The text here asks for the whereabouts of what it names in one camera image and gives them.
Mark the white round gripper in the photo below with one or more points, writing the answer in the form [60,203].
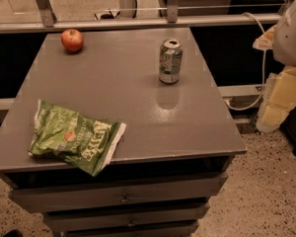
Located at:
[292,37]

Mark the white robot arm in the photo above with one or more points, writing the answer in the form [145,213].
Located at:
[289,125]

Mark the green jalapeno chip bag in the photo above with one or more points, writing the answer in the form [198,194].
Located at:
[84,142]

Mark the middle drawer with knob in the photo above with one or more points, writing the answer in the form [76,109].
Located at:
[127,218]

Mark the top drawer with knob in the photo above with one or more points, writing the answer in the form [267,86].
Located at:
[118,193]

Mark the metal railing frame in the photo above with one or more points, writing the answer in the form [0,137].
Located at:
[25,16]

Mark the drawer with knob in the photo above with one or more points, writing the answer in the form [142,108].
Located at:
[127,218]
[118,193]

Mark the green 7up soda can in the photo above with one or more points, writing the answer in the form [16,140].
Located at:
[170,61]

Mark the red apple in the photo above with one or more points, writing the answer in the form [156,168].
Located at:
[72,40]

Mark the bottom drawer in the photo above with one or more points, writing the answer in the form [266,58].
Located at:
[165,229]

